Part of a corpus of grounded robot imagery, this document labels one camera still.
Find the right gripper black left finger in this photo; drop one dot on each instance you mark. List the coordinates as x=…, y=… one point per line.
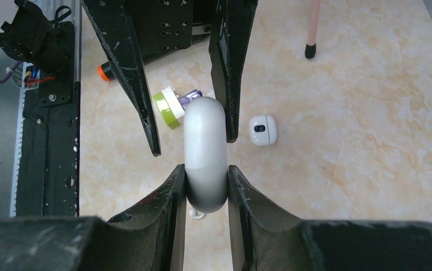
x=149, y=235

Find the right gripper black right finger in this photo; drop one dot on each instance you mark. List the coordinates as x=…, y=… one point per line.
x=264, y=236

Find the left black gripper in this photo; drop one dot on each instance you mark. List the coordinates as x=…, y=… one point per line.
x=133, y=32

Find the white earbud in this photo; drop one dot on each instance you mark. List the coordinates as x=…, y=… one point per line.
x=193, y=213

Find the white earbud case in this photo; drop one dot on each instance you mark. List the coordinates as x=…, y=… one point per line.
x=263, y=130
x=205, y=155

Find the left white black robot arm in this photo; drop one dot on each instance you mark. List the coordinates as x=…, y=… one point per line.
x=27, y=35

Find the black marker orange cap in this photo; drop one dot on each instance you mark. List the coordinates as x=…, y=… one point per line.
x=105, y=72

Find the purple white green block stack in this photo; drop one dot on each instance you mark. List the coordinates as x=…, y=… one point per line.
x=172, y=106

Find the pink perforated music stand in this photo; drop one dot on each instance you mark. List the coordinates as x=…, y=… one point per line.
x=311, y=47

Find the aluminium frame rail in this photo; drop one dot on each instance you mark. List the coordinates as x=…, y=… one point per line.
x=21, y=131

